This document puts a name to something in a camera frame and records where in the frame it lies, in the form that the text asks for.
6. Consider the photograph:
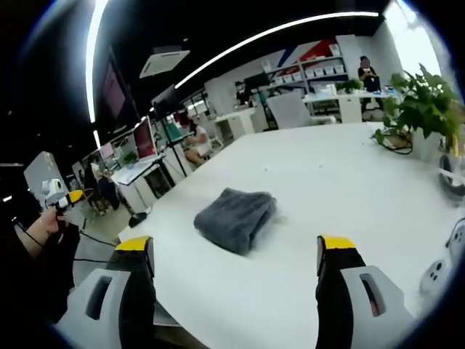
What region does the white side desk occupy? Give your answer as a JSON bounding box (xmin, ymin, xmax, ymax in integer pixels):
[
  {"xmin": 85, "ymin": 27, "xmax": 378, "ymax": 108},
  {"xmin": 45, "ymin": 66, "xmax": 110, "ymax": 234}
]
[{"xmin": 110, "ymin": 154, "xmax": 175, "ymax": 215}]

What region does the long ceiling light strip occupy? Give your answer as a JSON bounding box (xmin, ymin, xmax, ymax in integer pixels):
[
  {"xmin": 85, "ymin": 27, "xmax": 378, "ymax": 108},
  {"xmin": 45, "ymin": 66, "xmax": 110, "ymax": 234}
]
[
  {"xmin": 85, "ymin": 0, "xmax": 110, "ymax": 124},
  {"xmin": 174, "ymin": 11, "xmax": 379, "ymax": 89}
]

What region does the white office chair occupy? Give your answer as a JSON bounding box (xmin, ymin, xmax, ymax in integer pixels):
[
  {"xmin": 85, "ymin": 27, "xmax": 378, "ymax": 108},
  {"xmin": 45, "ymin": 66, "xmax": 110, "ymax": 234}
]
[{"xmin": 267, "ymin": 93, "xmax": 337, "ymax": 130}]

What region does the person's left hand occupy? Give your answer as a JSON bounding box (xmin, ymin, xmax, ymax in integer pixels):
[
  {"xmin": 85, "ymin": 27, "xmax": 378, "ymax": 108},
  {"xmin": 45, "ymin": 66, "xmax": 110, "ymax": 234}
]
[{"xmin": 34, "ymin": 207, "xmax": 70, "ymax": 237}]

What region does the white shelf with boxes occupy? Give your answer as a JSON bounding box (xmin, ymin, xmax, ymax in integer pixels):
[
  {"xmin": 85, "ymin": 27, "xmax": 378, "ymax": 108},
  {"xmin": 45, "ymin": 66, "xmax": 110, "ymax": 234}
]
[{"xmin": 261, "ymin": 43, "xmax": 349, "ymax": 95}]

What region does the white game controller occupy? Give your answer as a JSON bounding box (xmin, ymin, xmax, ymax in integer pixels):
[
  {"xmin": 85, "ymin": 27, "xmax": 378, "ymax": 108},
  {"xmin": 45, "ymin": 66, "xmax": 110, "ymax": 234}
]
[{"xmin": 419, "ymin": 217, "xmax": 465, "ymax": 295}]

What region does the red computer monitor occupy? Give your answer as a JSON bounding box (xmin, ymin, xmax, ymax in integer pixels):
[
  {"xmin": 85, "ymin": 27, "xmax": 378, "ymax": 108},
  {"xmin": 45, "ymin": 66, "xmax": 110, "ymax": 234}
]
[{"xmin": 132, "ymin": 116, "xmax": 158, "ymax": 161}]

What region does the ceiling air conditioner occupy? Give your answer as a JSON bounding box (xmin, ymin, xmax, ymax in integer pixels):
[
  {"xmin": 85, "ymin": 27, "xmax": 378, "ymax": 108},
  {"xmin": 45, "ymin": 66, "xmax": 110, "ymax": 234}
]
[{"xmin": 139, "ymin": 46, "xmax": 191, "ymax": 79}]

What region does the grey towel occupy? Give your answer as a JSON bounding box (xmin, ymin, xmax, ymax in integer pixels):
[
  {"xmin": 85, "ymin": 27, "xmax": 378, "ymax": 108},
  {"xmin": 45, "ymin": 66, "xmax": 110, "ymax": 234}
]
[{"xmin": 193, "ymin": 187, "xmax": 279, "ymax": 256}]

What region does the small green plant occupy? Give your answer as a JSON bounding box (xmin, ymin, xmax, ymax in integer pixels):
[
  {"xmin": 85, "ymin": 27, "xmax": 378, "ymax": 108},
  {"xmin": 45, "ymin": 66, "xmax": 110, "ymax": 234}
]
[{"xmin": 336, "ymin": 78, "xmax": 365, "ymax": 95}]

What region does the black cable on table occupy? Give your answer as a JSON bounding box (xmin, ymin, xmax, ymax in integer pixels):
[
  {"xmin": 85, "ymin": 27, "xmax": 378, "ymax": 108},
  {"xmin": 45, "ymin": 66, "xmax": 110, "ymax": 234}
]
[{"xmin": 381, "ymin": 132, "xmax": 415, "ymax": 156}]

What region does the green potted plant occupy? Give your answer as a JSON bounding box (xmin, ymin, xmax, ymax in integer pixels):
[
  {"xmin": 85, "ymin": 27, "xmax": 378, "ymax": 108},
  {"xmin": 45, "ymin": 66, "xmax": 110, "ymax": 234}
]
[{"xmin": 370, "ymin": 63, "xmax": 465, "ymax": 163}]

